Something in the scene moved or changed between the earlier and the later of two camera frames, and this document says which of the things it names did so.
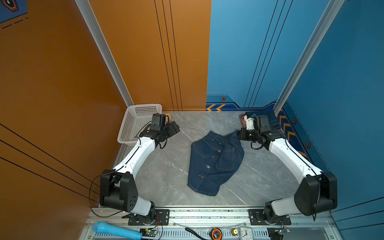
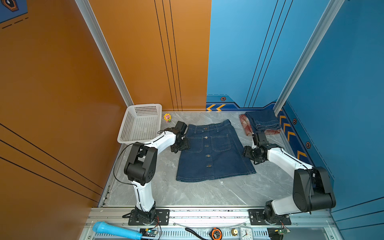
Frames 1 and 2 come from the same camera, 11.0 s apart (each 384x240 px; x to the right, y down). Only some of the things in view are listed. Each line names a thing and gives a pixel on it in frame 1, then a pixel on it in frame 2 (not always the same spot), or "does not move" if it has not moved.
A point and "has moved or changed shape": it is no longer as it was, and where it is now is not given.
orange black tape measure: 216,234 does not move
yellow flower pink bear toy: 166,117 does not move
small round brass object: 234,232 does not move
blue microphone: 107,228 does not move
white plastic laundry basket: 136,119 does not move
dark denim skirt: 214,157 has moved or changed shape
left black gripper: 172,132 → 186,145
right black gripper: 242,134 → 246,153
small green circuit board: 148,232 does not move
